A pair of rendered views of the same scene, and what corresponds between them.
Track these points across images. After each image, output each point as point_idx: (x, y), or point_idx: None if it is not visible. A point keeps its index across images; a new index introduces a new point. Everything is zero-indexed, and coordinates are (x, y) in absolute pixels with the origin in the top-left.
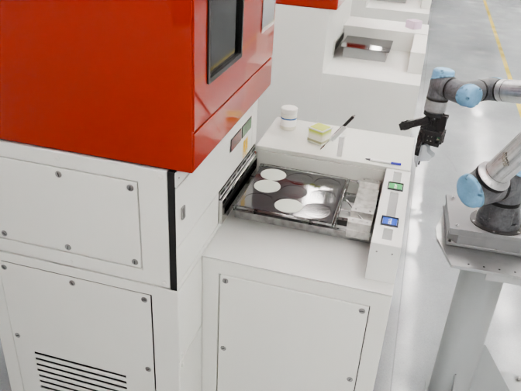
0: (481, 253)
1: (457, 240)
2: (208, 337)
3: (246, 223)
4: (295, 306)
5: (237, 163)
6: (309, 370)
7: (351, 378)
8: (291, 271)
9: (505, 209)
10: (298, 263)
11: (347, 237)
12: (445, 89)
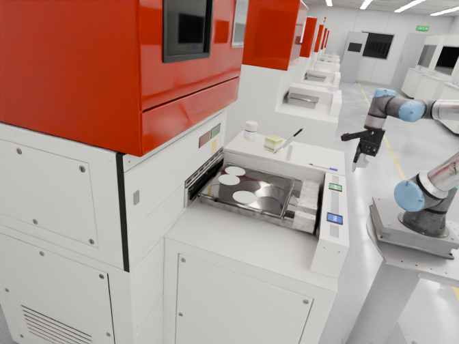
0: (410, 250)
1: (388, 237)
2: (169, 304)
3: (208, 208)
4: (243, 289)
5: (205, 159)
6: (253, 343)
7: None
8: (242, 257)
9: (434, 214)
10: (248, 250)
11: (293, 228)
12: (388, 106)
